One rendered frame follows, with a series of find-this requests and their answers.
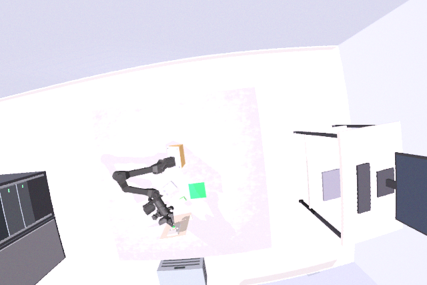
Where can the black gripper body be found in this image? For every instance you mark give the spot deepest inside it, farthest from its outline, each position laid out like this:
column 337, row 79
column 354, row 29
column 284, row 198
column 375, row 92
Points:
column 164, row 211

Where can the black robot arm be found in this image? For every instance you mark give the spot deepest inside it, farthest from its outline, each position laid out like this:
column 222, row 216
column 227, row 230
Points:
column 159, row 167

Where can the green flat square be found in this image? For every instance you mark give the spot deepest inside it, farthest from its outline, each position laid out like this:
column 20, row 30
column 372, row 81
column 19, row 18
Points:
column 197, row 190

